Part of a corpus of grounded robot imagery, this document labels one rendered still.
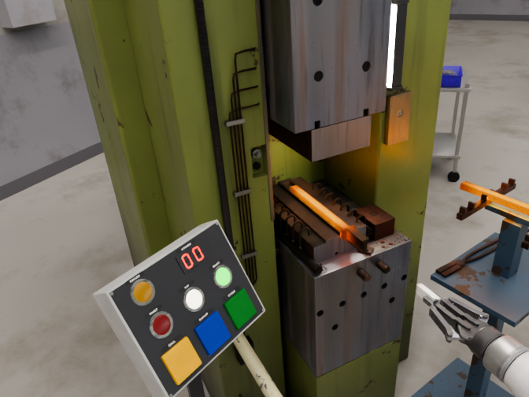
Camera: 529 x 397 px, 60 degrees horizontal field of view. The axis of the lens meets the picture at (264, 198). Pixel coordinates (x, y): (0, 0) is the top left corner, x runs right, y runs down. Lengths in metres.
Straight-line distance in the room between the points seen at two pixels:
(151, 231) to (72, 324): 1.18
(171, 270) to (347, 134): 0.61
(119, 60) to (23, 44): 2.99
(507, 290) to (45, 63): 4.06
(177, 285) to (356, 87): 0.70
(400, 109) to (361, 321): 0.73
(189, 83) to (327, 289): 0.75
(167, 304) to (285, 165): 0.93
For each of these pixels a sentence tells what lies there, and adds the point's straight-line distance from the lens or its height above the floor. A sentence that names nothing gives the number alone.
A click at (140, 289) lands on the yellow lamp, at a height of 1.17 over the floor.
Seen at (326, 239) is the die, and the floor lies 0.99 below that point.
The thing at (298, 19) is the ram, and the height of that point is 1.65.
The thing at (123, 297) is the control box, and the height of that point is 1.18.
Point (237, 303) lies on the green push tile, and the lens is 1.18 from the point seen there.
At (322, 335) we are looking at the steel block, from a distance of 1.59.
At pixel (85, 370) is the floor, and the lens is 2.61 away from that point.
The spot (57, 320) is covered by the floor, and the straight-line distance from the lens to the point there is 2.97.
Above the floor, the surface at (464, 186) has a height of 1.03.
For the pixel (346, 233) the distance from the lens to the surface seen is 1.45.
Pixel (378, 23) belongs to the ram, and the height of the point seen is 1.61.
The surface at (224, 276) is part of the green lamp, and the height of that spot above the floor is 1.09.
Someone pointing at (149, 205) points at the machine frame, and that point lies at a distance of 1.80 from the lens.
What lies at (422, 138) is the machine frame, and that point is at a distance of 1.73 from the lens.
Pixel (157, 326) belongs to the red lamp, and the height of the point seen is 1.09.
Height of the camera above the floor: 1.81
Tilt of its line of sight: 29 degrees down
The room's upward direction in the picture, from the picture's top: 5 degrees counter-clockwise
